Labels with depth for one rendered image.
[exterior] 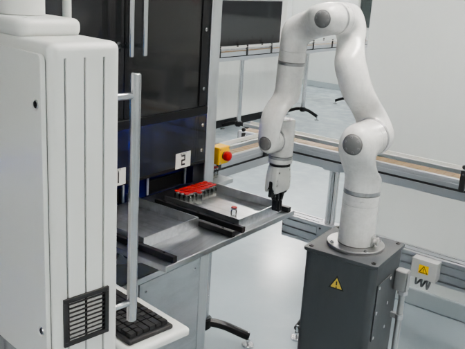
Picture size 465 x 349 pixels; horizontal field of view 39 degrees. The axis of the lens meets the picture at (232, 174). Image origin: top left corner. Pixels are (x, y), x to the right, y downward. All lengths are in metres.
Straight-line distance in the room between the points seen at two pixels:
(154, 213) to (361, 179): 0.73
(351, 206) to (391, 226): 1.66
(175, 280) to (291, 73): 0.97
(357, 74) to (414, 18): 1.53
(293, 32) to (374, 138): 0.44
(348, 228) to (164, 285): 0.81
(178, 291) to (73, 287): 1.25
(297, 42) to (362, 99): 0.29
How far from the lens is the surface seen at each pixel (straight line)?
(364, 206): 2.15
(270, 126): 2.18
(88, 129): 1.39
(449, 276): 3.10
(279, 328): 3.45
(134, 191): 1.51
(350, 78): 2.10
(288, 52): 2.20
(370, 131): 2.06
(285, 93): 2.22
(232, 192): 2.54
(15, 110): 1.44
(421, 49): 3.59
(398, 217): 3.77
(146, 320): 1.76
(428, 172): 2.98
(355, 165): 2.08
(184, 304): 2.77
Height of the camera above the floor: 1.69
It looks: 17 degrees down
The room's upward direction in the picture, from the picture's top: 4 degrees clockwise
